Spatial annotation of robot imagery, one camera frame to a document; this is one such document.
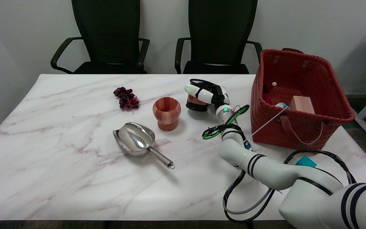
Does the black cable bundle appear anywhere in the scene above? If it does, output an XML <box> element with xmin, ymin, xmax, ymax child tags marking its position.
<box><xmin>222</xmin><ymin>170</ymin><xmax>275</xmax><ymax>223</ymax></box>

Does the teal foam cube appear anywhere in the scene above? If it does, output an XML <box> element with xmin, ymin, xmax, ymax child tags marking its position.
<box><xmin>295</xmin><ymin>156</ymin><xmax>317</xmax><ymax>168</ymax></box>

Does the green robot cable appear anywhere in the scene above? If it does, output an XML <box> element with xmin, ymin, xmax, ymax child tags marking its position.
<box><xmin>202</xmin><ymin>104</ymin><xmax>250</xmax><ymax>140</ymax></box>

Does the black mesh pen container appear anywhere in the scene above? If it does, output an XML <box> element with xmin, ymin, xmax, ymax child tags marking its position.
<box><xmin>186</xmin><ymin>94</ymin><xmax>209</xmax><ymax>112</ymax></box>

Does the white zip tie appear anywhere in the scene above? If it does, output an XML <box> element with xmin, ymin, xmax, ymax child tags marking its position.
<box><xmin>251</xmin><ymin>107</ymin><xmax>288</xmax><ymax>137</ymax></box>

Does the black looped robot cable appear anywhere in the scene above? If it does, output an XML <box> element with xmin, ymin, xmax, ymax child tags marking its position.
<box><xmin>283</xmin><ymin>149</ymin><xmax>357</xmax><ymax>185</ymax></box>

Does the red woven basket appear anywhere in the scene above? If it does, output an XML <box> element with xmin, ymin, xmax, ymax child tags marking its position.
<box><xmin>251</xmin><ymin>48</ymin><xmax>356</xmax><ymax>150</ymax></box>

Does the black mesh office chair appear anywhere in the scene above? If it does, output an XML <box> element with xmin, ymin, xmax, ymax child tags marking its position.
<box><xmin>174</xmin><ymin>0</ymin><xmax>263</xmax><ymax>74</ymax></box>
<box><xmin>50</xmin><ymin>0</ymin><xmax>150</xmax><ymax>74</ymax></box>

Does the purple grape bunch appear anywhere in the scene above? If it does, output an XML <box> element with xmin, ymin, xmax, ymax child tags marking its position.
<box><xmin>113</xmin><ymin>87</ymin><xmax>140</xmax><ymax>110</ymax></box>

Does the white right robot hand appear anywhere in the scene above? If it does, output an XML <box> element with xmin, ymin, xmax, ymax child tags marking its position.
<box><xmin>184</xmin><ymin>79</ymin><xmax>231</xmax><ymax>111</ymax></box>

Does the pale pink box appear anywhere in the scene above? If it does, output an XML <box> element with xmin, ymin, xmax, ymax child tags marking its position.
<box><xmin>289</xmin><ymin>95</ymin><xmax>315</xmax><ymax>114</ymax></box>

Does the shiny metal scoop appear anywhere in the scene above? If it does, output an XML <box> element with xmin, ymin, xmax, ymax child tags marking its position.
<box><xmin>113</xmin><ymin>122</ymin><xmax>175</xmax><ymax>170</ymax></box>

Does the striped wooden vase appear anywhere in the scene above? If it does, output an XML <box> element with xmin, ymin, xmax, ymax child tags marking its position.
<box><xmin>152</xmin><ymin>97</ymin><xmax>181</xmax><ymax>132</ymax></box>

